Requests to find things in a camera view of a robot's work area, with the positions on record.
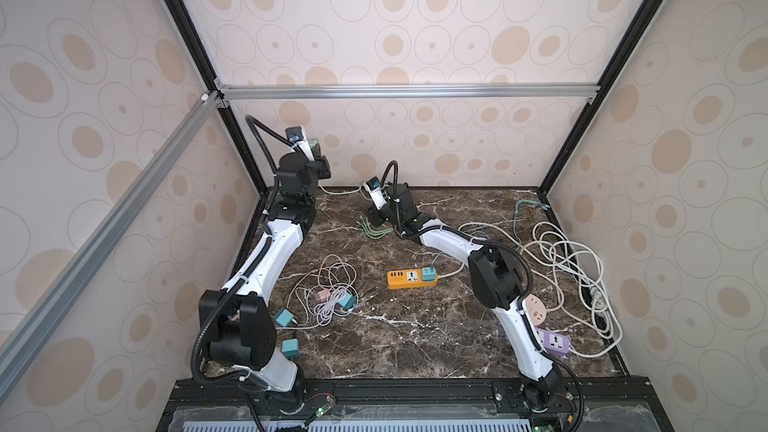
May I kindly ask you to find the teal charger cable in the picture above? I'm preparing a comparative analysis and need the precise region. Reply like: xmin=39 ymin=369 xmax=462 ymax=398
xmin=512 ymin=197 xmax=551 ymax=229

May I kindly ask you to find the horizontal aluminium rail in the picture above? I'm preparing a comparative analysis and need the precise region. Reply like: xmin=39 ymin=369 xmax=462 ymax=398
xmin=221 ymin=83 xmax=600 ymax=101

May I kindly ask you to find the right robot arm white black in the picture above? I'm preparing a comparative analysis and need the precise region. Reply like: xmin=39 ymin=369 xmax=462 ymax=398
xmin=364 ymin=160 xmax=586 ymax=431

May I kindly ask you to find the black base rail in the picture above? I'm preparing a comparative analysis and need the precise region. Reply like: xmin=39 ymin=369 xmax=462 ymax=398
xmin=156 ymin=376 xmax=673 ymax=431

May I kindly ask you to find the white thin cable bundle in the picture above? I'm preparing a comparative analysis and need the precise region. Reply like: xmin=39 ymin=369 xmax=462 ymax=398
xmin=284 ymin=253 xmax=359 ymax=331

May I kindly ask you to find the left diagonal aluminium rail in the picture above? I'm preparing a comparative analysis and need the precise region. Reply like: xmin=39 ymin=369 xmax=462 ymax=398
xmin=1 ymin=90 xmax=222 ymax=400

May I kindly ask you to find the white power cable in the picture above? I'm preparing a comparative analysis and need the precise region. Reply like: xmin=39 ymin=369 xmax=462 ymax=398
xmin=434 ymin=220 xmax=625 ymax=360

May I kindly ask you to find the round beige power socket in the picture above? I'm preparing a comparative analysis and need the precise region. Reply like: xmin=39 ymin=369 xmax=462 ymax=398
xmin=524 ymin=294 xmax=547 ymax=327

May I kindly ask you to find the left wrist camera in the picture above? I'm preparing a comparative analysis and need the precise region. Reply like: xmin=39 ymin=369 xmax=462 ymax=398
xmin=286 ymin=126 xmax=322 ymax=161

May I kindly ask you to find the purple power strip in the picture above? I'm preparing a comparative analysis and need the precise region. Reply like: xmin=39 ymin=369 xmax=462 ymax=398
xmin=535 ymin=328 xmax=571 ymax=357

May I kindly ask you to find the light green cable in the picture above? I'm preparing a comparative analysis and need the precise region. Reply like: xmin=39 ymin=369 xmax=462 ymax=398
xmin=356 ymin=215 xmax=394 ymax=241

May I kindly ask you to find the teal charger adapter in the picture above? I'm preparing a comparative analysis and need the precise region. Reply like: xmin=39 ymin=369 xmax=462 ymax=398
xmin=421 ymin=267 xmax=437 ymax=283

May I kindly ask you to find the teal adapter near base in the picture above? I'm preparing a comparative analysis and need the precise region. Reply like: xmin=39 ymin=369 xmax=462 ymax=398
xmin=281 ymin=338 xmax=300 ymax=360

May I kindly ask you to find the orange power strip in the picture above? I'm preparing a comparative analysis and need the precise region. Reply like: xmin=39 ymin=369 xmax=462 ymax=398
xmin=387 ymin=268 xmax=438 ymax=290

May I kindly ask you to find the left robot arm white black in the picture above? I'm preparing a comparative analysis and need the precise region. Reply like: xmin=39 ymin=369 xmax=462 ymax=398
xmin=190 ymin=115 xmax=331 ymax=393

